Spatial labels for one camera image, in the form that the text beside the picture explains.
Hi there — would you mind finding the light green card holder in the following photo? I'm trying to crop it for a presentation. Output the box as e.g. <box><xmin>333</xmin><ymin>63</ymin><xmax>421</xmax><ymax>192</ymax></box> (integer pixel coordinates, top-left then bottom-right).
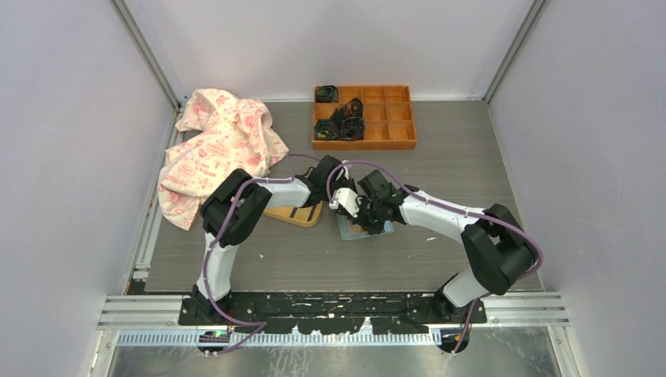
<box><xmin>336</xmin><ymin>214</ymin><xmax>394</xmax><ymax>241</ymax></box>

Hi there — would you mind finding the yellow oval tray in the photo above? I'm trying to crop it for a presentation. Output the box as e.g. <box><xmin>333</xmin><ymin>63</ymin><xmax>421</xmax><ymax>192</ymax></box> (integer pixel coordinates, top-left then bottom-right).
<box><xmin>263</xmin><ymin>203</ymin><xmax>322</xmax><ymax>228</ymax></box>

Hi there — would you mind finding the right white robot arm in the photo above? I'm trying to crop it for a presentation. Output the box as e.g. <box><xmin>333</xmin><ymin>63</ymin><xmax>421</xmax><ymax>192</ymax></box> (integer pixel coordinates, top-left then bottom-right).
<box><xmin>359</xmin><ymin>170</ymin><xmax>539</xmax><ymax>323</ymax></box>

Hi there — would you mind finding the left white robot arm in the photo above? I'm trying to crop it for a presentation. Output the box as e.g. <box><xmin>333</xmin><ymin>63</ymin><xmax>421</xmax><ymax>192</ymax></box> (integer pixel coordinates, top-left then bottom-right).
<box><xmin>192</xmin><ymin>156</ymin><xmax>357</xmax><ymax>324</ymax></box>

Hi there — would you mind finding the dark rolled sock bottom-left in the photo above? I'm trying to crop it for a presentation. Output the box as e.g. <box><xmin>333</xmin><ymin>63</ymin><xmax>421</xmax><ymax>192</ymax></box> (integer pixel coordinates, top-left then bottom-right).
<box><xmin>313</xmin><ymin>119</ymin><xmax>338</xmax><ymax>141</ymax></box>

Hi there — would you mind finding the dark rolled sock bottom-middle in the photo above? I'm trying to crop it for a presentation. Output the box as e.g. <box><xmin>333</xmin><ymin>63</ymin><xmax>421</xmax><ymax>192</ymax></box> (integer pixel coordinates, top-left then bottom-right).
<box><xmin>338</xmin><ymin>116</ymin><xmax>365</xmax><ymax>141</ymax></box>

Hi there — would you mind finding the dark rolled sock middle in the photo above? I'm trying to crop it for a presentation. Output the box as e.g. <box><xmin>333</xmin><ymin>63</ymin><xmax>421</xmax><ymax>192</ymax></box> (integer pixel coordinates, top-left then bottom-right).
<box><xmin>329</xmin><ymin>97</ymin><xmax>364</xmax><ymax>125</ymax></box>

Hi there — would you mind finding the orange compartment organizer box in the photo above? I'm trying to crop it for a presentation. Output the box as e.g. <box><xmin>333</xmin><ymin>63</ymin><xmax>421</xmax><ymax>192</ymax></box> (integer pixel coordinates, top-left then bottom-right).
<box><xmin>311</xmin><ymin>84</ymin><xmax>418</xmax><ymax>151</ymax></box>

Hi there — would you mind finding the dark rolled sock top-left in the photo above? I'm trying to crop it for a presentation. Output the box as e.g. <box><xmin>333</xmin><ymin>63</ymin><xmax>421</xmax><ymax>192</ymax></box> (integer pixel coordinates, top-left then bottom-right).
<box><xmin>314</xmin><ymin>85</ymin><xmax>338</xmax><ymax>103</ymax></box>

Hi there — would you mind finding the pink patterned cloth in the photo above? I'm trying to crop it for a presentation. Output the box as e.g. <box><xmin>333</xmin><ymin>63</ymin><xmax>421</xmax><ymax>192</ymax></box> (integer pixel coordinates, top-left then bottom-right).
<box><xmin>158</xmin><ymin>89</ymin><xmax>289</xmax><ymax>230</ymax></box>

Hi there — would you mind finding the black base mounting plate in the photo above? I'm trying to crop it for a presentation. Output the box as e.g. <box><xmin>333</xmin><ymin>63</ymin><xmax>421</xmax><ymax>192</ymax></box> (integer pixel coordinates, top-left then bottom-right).
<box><xmin>177</xmin><ymin>291</ymin><xmax>487</xmax><ymax>335</ymax></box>

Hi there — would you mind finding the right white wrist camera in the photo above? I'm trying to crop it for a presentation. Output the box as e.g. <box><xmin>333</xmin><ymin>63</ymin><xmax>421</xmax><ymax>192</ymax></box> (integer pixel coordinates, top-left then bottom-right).
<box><xmin>329</xmin><ymin>188</ymin><xmax>360</xmax><ymax>218</ymax></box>

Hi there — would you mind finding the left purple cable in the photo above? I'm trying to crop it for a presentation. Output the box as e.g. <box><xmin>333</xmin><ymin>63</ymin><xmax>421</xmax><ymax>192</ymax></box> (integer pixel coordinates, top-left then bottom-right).
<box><xmin>201</xmin><ymin>152</ymin><xmax>324</xmax><ymax>357</ymax></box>

